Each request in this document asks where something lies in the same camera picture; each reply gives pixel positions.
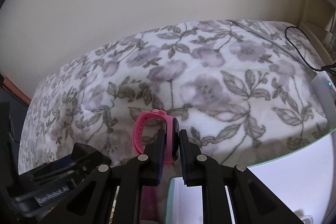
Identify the black cable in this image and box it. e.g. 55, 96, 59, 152
284, 25, 336, 72

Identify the floral grey white blanket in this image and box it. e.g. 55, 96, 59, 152
18, 20, 331, 173

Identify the pink smart watch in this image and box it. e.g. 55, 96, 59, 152
132, 109, 179, 166

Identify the white power strip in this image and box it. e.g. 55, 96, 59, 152
311, 72, 336, 129

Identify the white box lid teal rim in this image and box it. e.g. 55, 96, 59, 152
165, 132, 335, 223

